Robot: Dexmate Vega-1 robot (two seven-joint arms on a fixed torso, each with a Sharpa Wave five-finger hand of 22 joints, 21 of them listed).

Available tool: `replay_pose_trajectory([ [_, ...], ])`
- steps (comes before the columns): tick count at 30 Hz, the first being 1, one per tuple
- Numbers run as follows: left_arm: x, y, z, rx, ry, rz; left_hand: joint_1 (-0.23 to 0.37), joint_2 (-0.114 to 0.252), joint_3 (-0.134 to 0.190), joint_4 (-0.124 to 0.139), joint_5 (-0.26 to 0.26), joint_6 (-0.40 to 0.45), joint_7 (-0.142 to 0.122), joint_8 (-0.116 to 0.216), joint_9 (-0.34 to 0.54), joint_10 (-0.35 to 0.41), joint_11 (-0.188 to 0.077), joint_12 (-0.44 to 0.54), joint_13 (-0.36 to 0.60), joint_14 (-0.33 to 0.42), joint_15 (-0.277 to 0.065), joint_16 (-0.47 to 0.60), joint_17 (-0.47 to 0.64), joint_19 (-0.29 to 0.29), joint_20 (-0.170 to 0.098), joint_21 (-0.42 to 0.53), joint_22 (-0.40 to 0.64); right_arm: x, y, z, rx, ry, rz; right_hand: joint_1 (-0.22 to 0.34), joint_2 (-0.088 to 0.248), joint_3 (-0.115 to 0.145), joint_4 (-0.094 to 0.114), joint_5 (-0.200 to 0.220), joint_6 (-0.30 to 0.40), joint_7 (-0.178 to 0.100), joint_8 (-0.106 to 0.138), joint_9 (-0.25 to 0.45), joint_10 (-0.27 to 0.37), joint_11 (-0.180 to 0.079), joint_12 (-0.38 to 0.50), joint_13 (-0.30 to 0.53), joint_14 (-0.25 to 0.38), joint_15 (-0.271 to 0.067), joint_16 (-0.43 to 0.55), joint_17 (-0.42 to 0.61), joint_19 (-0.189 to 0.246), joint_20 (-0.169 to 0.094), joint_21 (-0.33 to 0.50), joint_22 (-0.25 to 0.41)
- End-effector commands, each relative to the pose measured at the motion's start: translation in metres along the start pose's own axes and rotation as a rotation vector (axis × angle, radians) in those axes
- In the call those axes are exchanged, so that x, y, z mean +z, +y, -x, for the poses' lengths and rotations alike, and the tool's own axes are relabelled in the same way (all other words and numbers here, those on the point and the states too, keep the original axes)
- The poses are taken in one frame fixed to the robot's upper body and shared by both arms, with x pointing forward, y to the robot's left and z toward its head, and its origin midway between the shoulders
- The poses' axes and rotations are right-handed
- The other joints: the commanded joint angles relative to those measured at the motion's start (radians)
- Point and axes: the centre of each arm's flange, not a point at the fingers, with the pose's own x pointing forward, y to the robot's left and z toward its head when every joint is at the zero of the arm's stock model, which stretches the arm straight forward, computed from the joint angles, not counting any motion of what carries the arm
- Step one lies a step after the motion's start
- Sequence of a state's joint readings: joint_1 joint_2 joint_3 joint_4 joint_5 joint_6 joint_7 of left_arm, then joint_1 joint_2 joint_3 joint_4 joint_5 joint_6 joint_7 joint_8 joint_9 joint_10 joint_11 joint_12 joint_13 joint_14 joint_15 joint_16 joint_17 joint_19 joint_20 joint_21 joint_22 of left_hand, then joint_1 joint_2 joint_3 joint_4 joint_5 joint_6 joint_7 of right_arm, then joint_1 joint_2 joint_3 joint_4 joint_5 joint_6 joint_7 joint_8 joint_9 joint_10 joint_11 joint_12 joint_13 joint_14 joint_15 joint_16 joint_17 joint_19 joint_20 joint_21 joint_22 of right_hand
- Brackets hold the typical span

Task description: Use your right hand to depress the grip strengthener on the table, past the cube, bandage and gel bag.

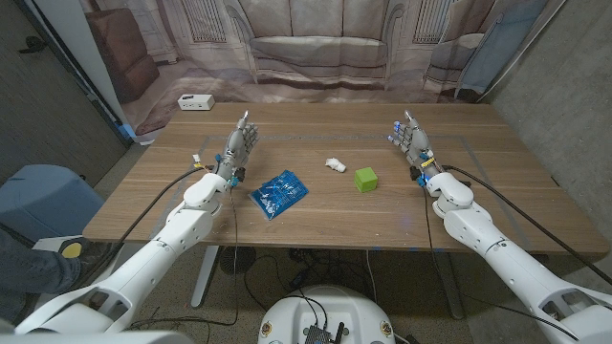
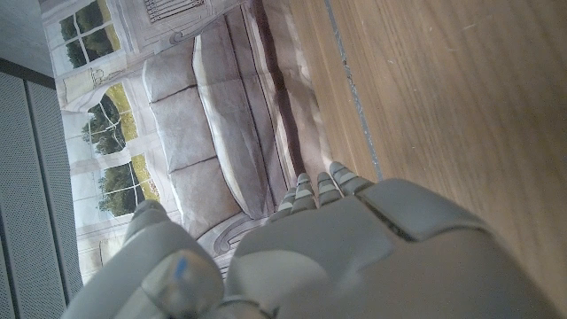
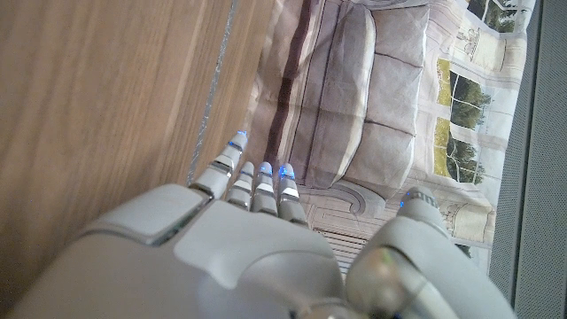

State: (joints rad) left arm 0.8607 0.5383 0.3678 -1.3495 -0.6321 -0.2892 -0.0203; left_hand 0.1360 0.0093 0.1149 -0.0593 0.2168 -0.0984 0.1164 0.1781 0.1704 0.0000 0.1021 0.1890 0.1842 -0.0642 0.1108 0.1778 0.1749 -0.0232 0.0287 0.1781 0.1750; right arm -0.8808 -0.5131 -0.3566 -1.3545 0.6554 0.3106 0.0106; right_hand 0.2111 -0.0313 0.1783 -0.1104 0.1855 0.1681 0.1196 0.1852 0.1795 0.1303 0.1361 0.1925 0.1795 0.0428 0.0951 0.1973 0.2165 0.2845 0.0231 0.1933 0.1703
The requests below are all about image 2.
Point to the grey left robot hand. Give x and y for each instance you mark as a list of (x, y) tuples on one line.
[(354, 257)]

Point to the printed living room backdrop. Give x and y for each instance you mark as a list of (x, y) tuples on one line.
[(212, 111)]

